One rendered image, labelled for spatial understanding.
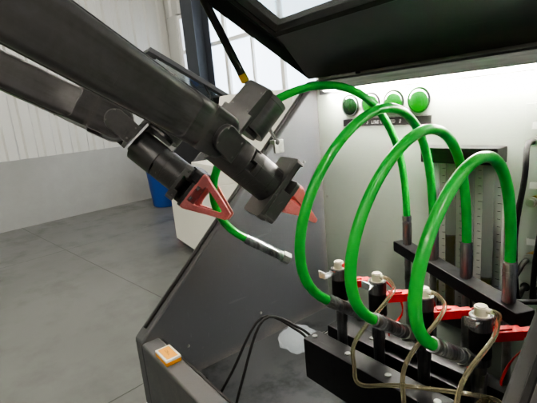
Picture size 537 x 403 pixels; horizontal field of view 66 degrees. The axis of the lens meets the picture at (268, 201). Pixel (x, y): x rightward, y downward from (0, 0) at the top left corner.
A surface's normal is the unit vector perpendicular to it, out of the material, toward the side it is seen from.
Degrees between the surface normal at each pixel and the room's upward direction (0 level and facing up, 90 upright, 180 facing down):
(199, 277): 90
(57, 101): 80
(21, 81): 84
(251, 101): 54
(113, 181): 90
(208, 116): 114
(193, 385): 0
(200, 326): 90
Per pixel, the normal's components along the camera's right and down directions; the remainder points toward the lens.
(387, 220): -0.79, 0.20
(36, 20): 0.71, 0.55
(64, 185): 0.70, 0.09
